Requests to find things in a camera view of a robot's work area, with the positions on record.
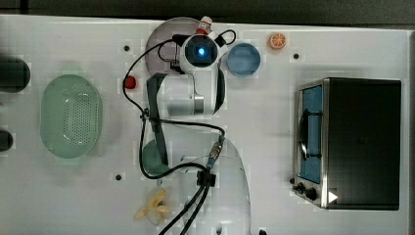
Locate plush peeled banana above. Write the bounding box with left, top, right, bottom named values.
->
left=134, top=188, right=171, bottom=225

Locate blue bowl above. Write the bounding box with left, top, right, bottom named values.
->
left=227, top=43, right=261, bottom=77

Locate grey round plate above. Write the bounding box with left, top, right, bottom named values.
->
left=144, top=17, right=201, bottom=76

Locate black cylinder upper left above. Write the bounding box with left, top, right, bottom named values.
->
left=0, top=57, right=30, bottom=93

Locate black cylinder lower left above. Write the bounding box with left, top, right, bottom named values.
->
left=0, top=130, right=14, bottom=152

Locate toaster oven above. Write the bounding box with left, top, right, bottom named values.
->
left=290, top=77, right=401, bottom=211

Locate plush orange slice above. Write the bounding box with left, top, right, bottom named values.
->
left=267, top=33, right=286, bottom=50

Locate black cylinder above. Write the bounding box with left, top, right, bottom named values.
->
left=0, top=57, right=30, bottom=93
left=0, top=130, right=14, bottom=152

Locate green perforated colander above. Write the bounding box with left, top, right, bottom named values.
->
left=40, top=74, right=103, bottom=159

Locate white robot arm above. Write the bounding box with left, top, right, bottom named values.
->
left=140, top=32, right=251, bottom=235

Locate dark red plush strawberry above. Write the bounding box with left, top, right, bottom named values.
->
left=124, top=75, right=137, bottom=89

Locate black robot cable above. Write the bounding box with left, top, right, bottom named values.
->
left=122, top=28, right=237, bottom=235

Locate green round cup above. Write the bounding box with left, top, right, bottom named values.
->
left=142, top=140, right=169, bottom=176

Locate red plush ketchup bottle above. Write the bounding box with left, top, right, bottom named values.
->
left=196, top=16, right=212, bottom=35

